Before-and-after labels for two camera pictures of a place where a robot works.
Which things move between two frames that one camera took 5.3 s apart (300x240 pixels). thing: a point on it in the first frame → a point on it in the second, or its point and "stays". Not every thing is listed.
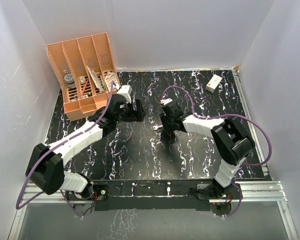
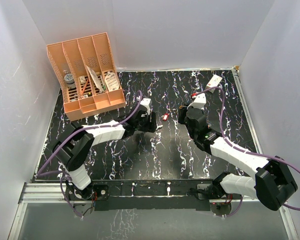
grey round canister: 69,79 stays
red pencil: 85,88 stays
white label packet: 109,78 stays
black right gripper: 167,129 → 183,111
